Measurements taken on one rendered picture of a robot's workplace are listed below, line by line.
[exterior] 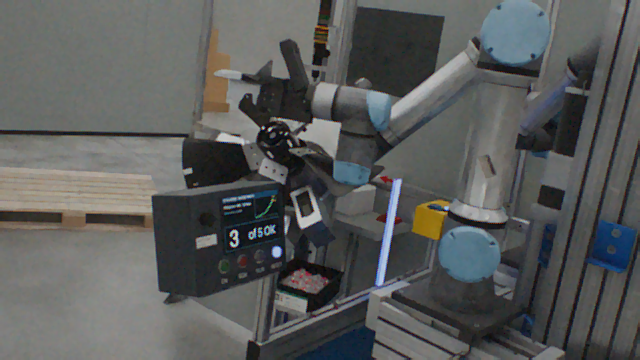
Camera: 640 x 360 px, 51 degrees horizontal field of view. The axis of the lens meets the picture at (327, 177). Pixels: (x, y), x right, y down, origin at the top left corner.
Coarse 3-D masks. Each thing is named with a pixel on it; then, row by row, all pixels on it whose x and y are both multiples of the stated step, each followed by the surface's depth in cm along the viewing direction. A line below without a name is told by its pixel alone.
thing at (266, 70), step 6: (270, 60) 232; (264, 66) 233; (270, 66) 230; (258, 72) 235; (264, 72) 231; (270, 72) 228; (252, 96) 234; (240, 102) 240; (246, 102) 237; (252, 102) 234; (240, 108) 240; (246, 108) 237; (252, 108) 234; (246, 114) 237; (252, 114) 234; (252, 120) 234; (258, 120) 230; (264, 120) 226; (258, 126) 231
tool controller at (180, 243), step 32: (192, 192) 125; (224, 192) 127; (256, 192) 134; (160, 224) 126; (192, 224) 121; (224, 224) 127; (256, 224) 134; (160, 256) 127; (192, 256) 121; (224, 256) 127; (160, 288) 128; (192, 288) 122; (224, 288) 127
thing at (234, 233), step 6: (228, 228) 128; (234, 228) 129; (240, 228) 131; (228, 234) 128; (234, 234) 129; (240, 234) 130; (228, 240) 128; (234, 240) 129; (240, 240) 131; (228, 246) 128; (234, 246) 129; (240, 246) 130; (228, 252) 128
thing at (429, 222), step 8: (440, 200) 223; (424, 208) 211; (432, 208) 210; (416, 216) 212; (424, 216) 211; (432, 216) 209; (440, 216) 207; (416, 224) 213; (424, 224) 211; (432, 224) 209; (440, 224) 208; (416, 232) 213; (424, 232) 211; (432, 232) 210; (440, 232) 208
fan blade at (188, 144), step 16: (192, 144) 223; (208, 144) 221; (224, 144) 219; (240, 144) 217; (192, 160) 223; (208, 160) 221; (224, 160) 219; (240, 160) 218; (192, 176) 223; (208, 176) 221; (224, 176) 220; (240, 176) 220
